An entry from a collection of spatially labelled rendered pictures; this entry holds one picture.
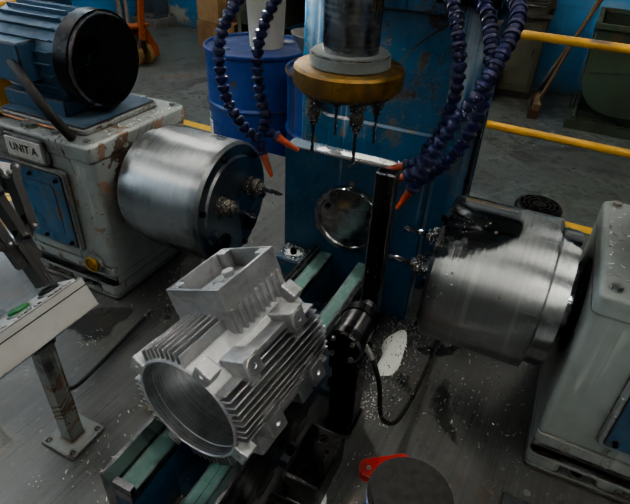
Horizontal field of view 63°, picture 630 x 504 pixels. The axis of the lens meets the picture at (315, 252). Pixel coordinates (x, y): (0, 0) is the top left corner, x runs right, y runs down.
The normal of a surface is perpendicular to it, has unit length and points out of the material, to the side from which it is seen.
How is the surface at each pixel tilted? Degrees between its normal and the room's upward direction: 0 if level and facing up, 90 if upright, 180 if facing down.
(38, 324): 61
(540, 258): 32
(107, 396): 0
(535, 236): 17
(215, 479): 0
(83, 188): 89
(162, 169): 43
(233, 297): 67
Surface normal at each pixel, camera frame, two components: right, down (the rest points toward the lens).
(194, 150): -0.11, -0.59
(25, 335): 0.81, -0.15
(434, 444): 0.04, -0.82
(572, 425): -0.43, 0.49
